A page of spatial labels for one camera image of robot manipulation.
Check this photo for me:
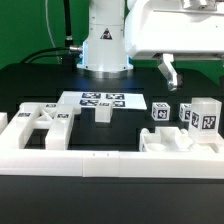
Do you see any white chair seat part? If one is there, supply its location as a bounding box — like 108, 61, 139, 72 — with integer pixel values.
139, 126, 224, 154

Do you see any thin grey cable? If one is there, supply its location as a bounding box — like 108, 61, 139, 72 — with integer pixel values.
45, 0, 63, 65

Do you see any white sheet with markers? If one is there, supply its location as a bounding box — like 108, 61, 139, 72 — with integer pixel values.
58, 91, 147, 110

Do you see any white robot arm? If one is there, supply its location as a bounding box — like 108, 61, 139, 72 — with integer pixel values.
78, 0, 224, 91

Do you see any black cable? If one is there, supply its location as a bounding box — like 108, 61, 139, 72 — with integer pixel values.
19, 45, 84, 64

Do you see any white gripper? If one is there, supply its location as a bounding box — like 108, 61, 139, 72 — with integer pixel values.
124, 0, 224, 91

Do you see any white U-shaped obstacle fence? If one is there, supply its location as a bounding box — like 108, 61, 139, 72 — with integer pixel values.
0, 141, 224, 179

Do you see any white block left edge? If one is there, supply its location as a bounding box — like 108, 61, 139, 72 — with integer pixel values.
0, 112, 8, 134

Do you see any white chair back frame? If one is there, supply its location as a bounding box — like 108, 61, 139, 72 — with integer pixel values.
0, 103, 81, 150

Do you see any black hose upright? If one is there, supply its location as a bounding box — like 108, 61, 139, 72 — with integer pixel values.
63, 0, 73, 47

